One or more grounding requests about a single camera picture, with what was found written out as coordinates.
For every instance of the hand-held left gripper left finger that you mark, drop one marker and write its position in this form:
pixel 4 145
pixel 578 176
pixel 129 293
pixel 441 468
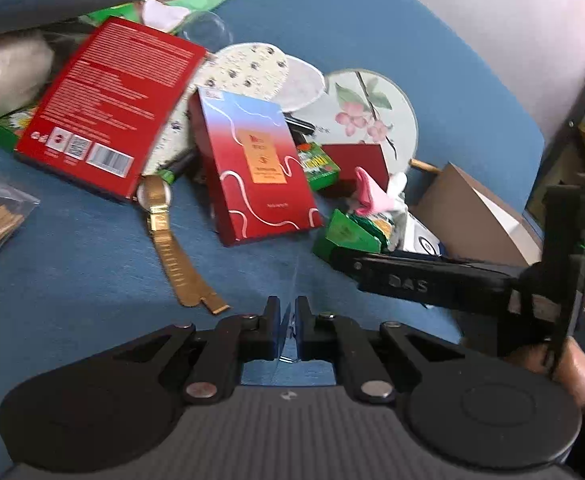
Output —
pixel 271 322

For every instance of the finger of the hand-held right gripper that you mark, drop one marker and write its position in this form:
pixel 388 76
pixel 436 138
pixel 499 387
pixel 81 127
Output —
pixel 422 282
pixel 432 257

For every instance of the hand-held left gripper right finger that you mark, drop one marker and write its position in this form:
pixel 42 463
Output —
pixel 303 322

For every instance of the brown cardboard box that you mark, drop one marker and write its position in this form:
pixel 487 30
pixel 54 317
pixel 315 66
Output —
pixel 472 215

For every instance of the person's right hand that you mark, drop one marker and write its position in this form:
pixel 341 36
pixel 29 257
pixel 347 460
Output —
pixel 579 375

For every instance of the white blue small box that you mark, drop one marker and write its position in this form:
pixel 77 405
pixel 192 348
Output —
pixel 422 240

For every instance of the dark red small box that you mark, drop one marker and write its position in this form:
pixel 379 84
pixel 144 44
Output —
pixel 357 160

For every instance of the gold wrist watch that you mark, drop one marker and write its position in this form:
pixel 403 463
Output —
pixel 165 240

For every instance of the green printed small box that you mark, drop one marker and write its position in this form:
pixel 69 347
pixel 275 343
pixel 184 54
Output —
pixel 317 165

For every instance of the red gradient flat box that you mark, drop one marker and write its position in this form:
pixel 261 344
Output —
pixel 257 170

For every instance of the round floral hand fan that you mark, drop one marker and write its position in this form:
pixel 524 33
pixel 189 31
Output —
pixel 372 110

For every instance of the black marker pen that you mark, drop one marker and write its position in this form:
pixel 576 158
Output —
pixel 182 165

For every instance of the black small clip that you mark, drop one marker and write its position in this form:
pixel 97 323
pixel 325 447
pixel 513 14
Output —
pixel 300 127

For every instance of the white round pad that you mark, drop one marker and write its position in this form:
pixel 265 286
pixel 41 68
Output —
pixel 302 85

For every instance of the white patterned round fan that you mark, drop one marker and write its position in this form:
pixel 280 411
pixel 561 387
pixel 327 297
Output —
pixel 247 67

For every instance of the large red flat box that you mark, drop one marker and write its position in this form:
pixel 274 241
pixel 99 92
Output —
pixel 117 105

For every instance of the clear plastic lid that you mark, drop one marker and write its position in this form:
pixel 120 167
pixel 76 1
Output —
pixel 207 30

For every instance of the green flat box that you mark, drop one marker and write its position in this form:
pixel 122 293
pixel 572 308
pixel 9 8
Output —
pixel 10 127

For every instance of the white plastic bundle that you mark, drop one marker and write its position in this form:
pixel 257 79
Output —
pixel 7 80

